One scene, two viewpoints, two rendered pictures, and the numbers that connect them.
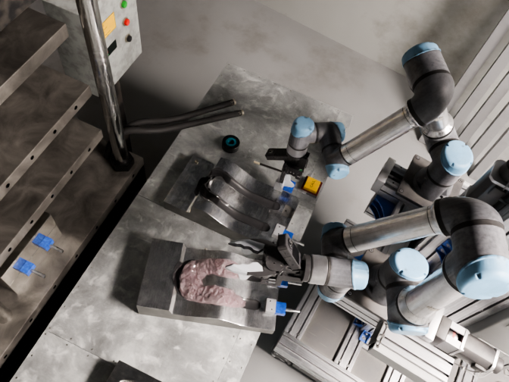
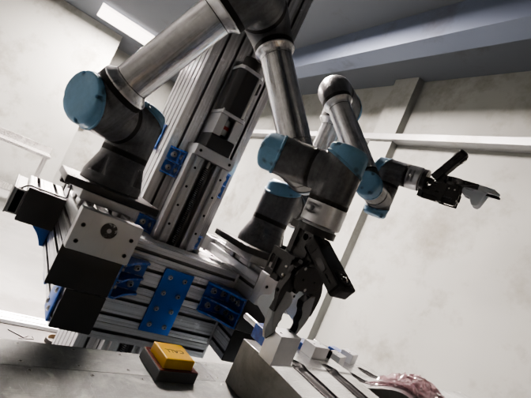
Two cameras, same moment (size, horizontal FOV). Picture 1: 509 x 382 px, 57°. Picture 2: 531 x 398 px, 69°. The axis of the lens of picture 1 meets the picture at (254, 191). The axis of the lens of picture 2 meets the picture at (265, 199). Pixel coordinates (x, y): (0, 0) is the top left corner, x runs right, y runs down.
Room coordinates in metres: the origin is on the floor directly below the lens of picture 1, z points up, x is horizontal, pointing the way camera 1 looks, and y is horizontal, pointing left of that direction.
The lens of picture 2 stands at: (1.65, 0.25, 1.11)
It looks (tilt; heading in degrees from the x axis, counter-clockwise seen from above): 4 degrees up; 219
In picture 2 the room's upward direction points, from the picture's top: 24 degrees clockwise
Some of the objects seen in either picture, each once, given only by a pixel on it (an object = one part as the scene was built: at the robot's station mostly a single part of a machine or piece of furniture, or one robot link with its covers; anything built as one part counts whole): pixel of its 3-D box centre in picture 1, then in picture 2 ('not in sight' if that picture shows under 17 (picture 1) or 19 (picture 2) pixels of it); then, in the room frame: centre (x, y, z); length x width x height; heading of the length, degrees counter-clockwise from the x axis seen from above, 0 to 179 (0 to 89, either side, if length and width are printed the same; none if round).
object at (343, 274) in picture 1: (345, 273); (391, 172); (0.49, -0.28, 1.43); 0.11 x 0.08 x 0.09; 97
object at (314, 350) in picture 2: (288, 238); (298, 344); (0.81, -0.18, 0.89); 0.13 x 0.05 x 0.05; 78
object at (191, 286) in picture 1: (213, 280); (427, 394); (0.57, 0.06, 0.90); 0.26 x 0.18 x 0.08; 95
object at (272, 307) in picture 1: (282, 308); (332, 351); (0.54, -0.21, 0.86); 0.13 x 0.05 x 0.05; 95
